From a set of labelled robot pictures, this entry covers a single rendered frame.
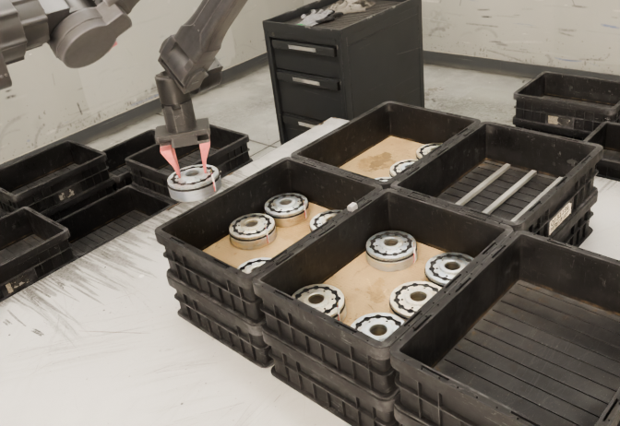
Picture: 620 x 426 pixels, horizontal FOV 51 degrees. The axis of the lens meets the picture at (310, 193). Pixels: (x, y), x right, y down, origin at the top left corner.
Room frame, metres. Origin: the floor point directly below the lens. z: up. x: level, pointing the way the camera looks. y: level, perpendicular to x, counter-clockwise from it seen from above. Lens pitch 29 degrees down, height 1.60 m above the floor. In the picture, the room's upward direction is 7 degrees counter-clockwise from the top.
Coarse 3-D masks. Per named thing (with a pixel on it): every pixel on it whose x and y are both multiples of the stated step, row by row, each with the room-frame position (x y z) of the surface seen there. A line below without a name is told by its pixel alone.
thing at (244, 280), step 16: (288, 160) 1.40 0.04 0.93; (256, 176) 1.33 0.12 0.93; (336, 176) 1.29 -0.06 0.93; (352, 176) 1.27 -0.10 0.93; (224, 192) 1.28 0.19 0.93; (192, 208) 1.22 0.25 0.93; (160, 240) 1.13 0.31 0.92; (176, 240) 1.10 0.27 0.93; (304, 240) 1.04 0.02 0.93; (192, 256) 1.05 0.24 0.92; (208, 256) 1.02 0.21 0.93; (224, 272) 0.98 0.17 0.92; (240, 272) 0.96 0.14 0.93; (256, 272) 0.95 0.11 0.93
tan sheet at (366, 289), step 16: (432, 256) 1.07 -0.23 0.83; (352, 272) 1.05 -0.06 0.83; (368, 272) 1.05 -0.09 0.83; (384, 272) 1.04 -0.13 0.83; (400, 272) 1.03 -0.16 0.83; (416, 272) 1.03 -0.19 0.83; (352, 288) 1.00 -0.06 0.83; (368, 288) 1.00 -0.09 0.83; (384, 288) 0.99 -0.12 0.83; (352, 304) 0.95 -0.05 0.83; (368, 304) 0.95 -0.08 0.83; (384, 304) 0.94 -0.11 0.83; (352, 320) 0.91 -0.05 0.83
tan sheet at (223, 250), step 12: (312, 204) 1.35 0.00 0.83; (312, 216) 1.29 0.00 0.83; (276, 228) 1.26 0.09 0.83; (288, 228) 1.25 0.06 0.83; (300, 228) 1.25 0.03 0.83; (228, 240) 1.23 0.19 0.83; (276, 240) 1.21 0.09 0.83; (288, 240) 1.20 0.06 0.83; (216, 252) 1.19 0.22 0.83; (228, 252) 1.19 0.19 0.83; (240, 252) 1.18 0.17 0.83; (252, 252) 1.17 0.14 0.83; (264, 252) 1.17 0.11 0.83; (276, 252) 1.16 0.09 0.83; (240, 264) 1.13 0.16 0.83
